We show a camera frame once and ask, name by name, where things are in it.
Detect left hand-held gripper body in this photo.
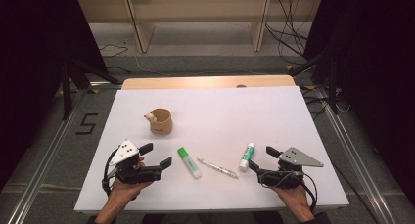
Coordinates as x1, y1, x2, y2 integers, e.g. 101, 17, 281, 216
108, 139, 163, 185

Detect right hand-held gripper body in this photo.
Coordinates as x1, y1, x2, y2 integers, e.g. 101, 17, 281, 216
257, 146, 325, 190

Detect green and white glue stick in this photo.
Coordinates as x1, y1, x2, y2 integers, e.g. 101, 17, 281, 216
238, 142, 256, 172

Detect green highlighter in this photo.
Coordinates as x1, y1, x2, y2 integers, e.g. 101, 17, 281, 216
176, 147, 203, 180

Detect tan pen holder with bear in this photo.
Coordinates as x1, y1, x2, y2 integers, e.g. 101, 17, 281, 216
143, 108, 173, 136

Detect clear pen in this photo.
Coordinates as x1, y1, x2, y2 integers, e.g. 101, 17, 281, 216
197, 157, 240, 180

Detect person's left hand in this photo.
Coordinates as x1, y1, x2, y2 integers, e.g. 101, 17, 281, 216
110, 156, 154, 202

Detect person's right hand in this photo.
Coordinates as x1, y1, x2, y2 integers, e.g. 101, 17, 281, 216
270, 183, 311, 215

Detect white board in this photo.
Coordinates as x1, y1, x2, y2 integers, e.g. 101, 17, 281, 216
73, 86, 350, 214

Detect person's dark trousers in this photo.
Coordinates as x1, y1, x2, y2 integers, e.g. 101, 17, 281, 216
141, 210, 285, 224

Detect light wooden table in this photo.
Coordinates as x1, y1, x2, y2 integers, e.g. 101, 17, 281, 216
120, 74, 297, 91

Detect black metal stand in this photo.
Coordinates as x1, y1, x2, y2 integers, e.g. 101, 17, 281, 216
60, 59, 121, 120
288, 52, 341, 115

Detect black curtain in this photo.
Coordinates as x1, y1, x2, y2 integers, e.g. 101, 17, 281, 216
0, 0, 109, 193
304, 0, 415, 199

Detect beige wooden shelf unit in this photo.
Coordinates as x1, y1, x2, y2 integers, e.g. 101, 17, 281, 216
77, 0, 324, 54

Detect right hand-held gripper black cable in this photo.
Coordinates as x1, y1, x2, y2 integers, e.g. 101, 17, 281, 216
298, 171, 318, 212

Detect aluminium rail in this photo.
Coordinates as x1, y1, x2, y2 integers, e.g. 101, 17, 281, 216
314, 86, 397, 224
6, 81, 123, 224

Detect thin black floor cable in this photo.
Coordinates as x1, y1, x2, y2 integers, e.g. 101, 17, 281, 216
98, 43, 129, 58

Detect bundle of black cables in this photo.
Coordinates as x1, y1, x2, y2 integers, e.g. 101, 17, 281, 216
264, 0, 319, 66

